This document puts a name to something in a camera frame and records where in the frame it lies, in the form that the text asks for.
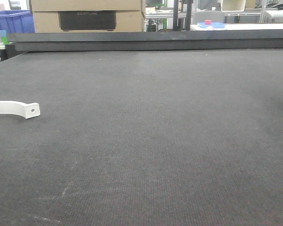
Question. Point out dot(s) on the white curved pipe clamp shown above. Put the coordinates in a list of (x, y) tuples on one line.
[(24, 110)]

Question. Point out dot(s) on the flat blue tray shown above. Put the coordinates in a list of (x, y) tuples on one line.
[(214, 25)]

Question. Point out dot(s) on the small red cube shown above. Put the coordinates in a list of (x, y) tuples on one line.
[(208, 22)]

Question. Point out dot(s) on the large cardboard box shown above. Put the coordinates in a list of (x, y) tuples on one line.
[(51, 16)]

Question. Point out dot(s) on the dark blue plastic crate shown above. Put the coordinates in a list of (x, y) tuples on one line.
[(17, 21)]

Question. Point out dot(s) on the blue and green blocks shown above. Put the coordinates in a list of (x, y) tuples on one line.
[(3, 37)]

